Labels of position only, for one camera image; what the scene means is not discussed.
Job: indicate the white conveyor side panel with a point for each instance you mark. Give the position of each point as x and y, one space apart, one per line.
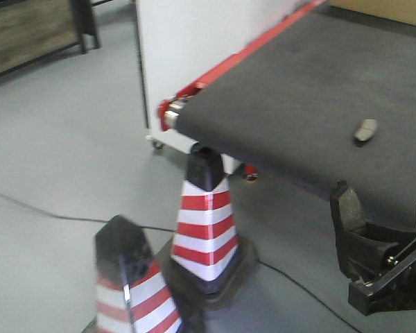
181 41

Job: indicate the right red-white traffic cone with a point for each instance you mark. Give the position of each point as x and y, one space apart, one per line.
132 294

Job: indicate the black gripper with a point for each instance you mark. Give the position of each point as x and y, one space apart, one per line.
363 251

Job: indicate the red-white traffic cone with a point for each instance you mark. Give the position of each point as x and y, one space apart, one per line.
132 294
207 261

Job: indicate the large cardboard box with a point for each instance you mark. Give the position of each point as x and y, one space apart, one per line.
403 11

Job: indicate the wooden bench black frame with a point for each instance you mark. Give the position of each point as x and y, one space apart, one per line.
33 30

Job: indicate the black conveyor belt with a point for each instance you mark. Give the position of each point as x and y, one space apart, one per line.
291 109

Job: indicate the grey brake pad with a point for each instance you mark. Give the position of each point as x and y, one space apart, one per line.
347 214
365 131

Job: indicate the left red-white traffic cone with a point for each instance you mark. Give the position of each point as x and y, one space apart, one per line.
207 261

